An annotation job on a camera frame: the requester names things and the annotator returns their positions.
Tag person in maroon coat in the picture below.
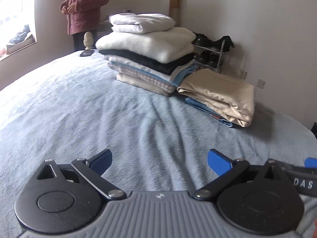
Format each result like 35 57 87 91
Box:
60 0 109 51

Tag cardboard piece against wall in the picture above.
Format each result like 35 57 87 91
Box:
169 0 180 26

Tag metal shoe rack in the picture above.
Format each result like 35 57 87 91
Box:
192 33 235 73

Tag wall socket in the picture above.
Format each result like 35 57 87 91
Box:
256 79 265 89

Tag cream bedpost finial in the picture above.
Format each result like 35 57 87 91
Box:
83 32 94 50

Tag black bag on sill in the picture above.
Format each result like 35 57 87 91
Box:
9 24 30 45

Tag grey fleece bed blanket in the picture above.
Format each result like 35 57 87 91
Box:
1 52 316 237

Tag beige khaki trousers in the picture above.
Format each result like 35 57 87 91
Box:
177 69 255 127

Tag black phone on bed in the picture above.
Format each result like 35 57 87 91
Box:
79 49 95 57

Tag checked folded garment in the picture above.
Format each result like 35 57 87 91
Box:
108 62 177 96

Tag black folded garment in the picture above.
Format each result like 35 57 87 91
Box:
99 49 195 76

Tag white folded shirt top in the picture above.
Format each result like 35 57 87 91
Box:
109 13 176 34

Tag light blue folded garment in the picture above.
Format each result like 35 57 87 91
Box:
185 97 233 128

